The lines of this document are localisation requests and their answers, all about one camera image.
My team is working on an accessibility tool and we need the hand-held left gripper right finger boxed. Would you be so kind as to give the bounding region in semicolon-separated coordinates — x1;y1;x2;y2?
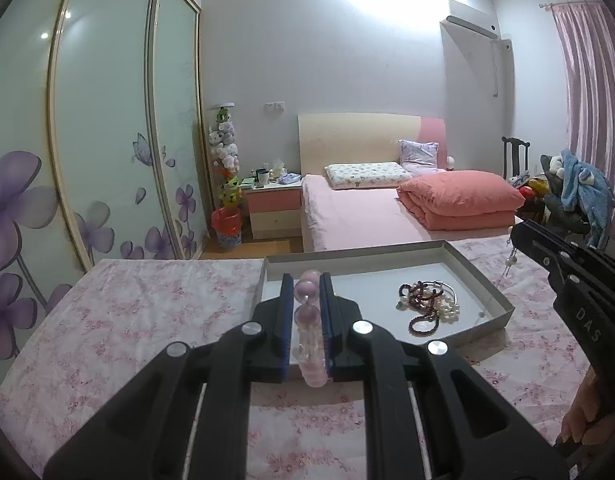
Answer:
320;272;571;480

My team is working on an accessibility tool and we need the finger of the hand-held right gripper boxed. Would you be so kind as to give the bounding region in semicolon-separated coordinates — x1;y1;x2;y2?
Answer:
520;220;615;301
510;225;588;287

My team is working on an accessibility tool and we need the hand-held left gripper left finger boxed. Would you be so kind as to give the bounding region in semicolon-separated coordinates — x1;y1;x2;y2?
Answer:
42;274;294;480

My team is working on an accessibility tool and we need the pink bead bracelet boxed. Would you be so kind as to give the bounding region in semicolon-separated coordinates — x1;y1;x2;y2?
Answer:
294;269;331;389

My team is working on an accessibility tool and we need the grey cardboard box tray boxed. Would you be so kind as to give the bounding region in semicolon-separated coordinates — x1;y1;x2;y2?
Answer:
260;240;516;349

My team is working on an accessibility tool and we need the dark red bead bracelet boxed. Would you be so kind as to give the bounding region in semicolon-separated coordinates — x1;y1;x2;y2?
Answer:
398;282;443;337

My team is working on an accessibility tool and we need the white pearl bracelet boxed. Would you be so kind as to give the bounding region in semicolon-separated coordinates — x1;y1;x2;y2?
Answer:
397;287;463;324

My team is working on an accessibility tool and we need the person's right hand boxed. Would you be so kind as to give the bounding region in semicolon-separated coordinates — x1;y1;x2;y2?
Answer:
559;374;606;449

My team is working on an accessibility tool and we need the blue plush garment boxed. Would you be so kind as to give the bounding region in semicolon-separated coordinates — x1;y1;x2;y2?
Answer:
560;149;615;249

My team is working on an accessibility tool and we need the silver bangle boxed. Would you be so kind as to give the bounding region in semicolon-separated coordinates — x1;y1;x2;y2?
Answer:
412;280;461;311

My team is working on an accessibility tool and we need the folded pink duvet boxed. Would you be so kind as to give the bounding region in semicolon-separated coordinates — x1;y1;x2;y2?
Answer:
396;170;526;232

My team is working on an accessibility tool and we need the dark wooden chair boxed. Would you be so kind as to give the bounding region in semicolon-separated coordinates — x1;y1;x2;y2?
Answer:
502;136;533;182

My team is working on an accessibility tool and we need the bed with pink sheet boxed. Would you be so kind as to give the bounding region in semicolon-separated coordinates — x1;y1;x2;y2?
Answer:
300;174;518;254

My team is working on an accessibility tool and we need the red waste bin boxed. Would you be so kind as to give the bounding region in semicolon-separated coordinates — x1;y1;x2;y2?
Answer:
211;207;244;250

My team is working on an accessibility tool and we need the pink and cream nightstand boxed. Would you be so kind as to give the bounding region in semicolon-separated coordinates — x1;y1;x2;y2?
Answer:
245;180;304;240

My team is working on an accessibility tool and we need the lilac patterned pillow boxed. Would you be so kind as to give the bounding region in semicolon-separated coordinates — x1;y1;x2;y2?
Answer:
397;139;439;169

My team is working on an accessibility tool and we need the white spotted pillow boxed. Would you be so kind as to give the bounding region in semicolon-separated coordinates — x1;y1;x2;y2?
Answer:
323;161;412;191

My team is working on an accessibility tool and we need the pink curtain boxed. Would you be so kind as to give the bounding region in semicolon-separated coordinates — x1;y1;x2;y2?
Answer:
550;2;615;173

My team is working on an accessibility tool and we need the column of stuffed toys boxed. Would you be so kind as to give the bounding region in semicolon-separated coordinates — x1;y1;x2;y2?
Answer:
208;104;244;211

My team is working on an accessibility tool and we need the cream and pink headboard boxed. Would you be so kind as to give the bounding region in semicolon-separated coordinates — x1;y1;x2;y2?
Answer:
298;112;448;177

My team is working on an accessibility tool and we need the white air conditioner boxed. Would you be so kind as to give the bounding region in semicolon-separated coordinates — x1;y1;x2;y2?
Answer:
440;0;515;98

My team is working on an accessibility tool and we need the curtain rod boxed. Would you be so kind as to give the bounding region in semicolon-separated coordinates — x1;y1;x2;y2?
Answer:
537;0;615;10

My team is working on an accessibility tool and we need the floral sliding door wardrobe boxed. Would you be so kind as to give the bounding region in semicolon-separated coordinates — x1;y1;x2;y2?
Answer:
0;0;211;361

